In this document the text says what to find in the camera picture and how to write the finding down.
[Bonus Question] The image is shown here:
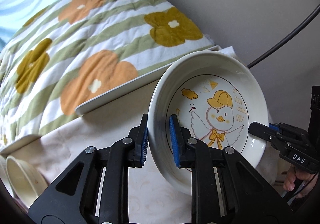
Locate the duck pattern plate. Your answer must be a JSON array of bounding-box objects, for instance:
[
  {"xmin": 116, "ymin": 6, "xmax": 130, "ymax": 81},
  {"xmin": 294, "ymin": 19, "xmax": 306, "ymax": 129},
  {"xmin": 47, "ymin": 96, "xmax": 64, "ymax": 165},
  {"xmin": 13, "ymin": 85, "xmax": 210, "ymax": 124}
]
[{"xmin": 148, "ymin": 51, "xmax": 269, "ymax": 194}]

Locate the large white deep plate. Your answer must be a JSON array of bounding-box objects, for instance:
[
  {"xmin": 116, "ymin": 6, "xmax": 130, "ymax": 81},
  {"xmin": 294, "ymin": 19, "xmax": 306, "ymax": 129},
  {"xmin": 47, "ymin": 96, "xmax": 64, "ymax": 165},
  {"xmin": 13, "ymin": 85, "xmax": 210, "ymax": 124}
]
[{"xmin": 5, "ymin": 155, "xmax": 48, "ymax": 208}]

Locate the cream shallow bowl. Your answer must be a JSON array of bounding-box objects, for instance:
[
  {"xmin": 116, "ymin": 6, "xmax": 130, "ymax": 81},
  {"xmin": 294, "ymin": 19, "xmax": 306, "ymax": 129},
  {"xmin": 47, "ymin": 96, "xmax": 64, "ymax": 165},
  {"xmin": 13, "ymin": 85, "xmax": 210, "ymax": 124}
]
[{"xmin": 0, "ymin": 156, "xmax": 15, "ymax": 197}]

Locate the person's right hand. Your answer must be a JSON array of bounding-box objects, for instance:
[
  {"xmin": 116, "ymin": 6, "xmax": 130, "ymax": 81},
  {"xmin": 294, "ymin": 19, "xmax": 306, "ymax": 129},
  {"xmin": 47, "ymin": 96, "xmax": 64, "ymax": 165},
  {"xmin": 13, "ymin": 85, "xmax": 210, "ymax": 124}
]
[{"xmin": 283, "ymin": 165, "xmax": 318, "ymax": 199}]

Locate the cream patterned tablecloth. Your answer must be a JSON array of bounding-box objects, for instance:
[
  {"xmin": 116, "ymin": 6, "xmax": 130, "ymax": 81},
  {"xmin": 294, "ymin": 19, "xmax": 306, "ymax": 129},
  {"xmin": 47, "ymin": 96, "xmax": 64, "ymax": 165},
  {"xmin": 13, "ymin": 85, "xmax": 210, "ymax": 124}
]
[{"xmin": 1, "ymin": 51, "xmax": 279, "ymax": 223}]

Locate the small white rectangular tray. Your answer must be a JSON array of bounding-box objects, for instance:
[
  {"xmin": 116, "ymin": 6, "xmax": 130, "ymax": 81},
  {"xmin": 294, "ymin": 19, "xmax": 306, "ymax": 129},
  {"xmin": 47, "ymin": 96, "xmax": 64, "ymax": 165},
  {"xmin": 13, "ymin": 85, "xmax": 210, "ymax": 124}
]
[{"xmin": 1, "ymin": 135, "xmax": 41, "ymax": 156}]

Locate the floral striped quilt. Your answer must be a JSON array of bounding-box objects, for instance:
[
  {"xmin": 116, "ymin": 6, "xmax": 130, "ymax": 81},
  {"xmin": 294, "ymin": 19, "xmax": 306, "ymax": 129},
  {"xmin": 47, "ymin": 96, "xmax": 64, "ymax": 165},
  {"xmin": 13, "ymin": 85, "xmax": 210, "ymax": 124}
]
[{"xmin": 1, "ymin": 0, "xmax": 214, "ymax": 148}]

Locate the black cable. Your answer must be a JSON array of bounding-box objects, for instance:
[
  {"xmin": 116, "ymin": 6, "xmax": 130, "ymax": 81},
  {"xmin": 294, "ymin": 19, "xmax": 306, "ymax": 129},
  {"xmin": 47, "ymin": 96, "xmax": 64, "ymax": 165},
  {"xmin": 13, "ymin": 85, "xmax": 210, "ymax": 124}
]
[{"xmin": 246, "ymin": 1, "xmax": 320, "ymax": 69}]

